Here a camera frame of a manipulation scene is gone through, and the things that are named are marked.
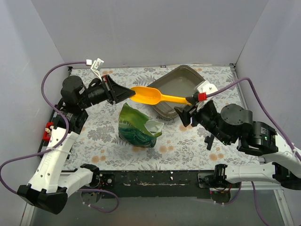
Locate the black white checkerboard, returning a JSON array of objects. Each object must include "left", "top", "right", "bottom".
[{"left": 38, "top": 110, "right": 57, "bottom": 153}]

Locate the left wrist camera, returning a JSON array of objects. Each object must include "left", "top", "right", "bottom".
[{"left": 86, "top": 58, "right": 104, "bottom": 80}]

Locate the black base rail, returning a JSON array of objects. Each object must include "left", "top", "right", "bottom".
[{"left": 94, "top": 169, "right": 243, "bottom": 200}]

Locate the small black clip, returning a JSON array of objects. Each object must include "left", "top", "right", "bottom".
[{"left": 204, "top": 134, "right": 214, "bottom": 151}]

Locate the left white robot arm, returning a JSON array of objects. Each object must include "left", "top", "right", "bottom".
[{"left": 17, "top": 75, "right": 135, "bottom": 214}]

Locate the yellow plastic scoop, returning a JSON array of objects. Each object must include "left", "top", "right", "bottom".
[{"left": 130, "top": 86, "right": 190, "bottom": 105}]

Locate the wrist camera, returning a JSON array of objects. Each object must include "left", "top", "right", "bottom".
[
  {"left": 194, "top": 81, "right": 218, "bottom": 111},
  {"left": 86, "top": 58, "right": 104, "bottom": 80}
]

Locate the grey litter box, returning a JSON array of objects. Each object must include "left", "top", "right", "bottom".
[{"left": 148, "top": 65, "right": 205, "bottom": 120}]

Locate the red tray with pieces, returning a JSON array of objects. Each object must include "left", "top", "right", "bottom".
[{"left": 42, "top": 122, "right": 54, "bottom": 142}]

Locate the green litter bag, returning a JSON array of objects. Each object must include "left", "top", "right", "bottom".
[{"left": 118, "top": 103, "right": 164, "bottom": 148}]

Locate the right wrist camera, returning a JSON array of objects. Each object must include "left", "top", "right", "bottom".
[{"left": 194, "top": 81, "right": 218, "bottom": 111}]

